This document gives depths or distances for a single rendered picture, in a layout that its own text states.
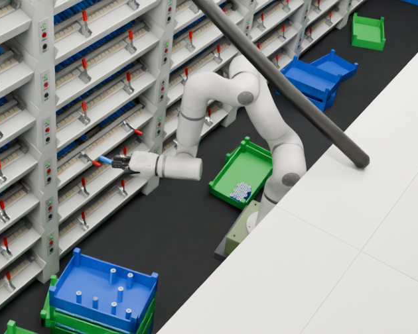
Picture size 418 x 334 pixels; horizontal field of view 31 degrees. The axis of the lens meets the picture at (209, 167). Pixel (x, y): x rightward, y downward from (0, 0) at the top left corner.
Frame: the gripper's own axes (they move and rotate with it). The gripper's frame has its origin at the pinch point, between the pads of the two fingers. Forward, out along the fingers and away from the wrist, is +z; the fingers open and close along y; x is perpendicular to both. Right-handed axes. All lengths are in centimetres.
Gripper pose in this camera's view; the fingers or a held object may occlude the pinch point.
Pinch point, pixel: (117, 162)
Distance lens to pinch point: 285.4
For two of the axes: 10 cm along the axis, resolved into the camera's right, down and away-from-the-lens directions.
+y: -1.5, 6.3, -7.6
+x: 0.1, 7.7, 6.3
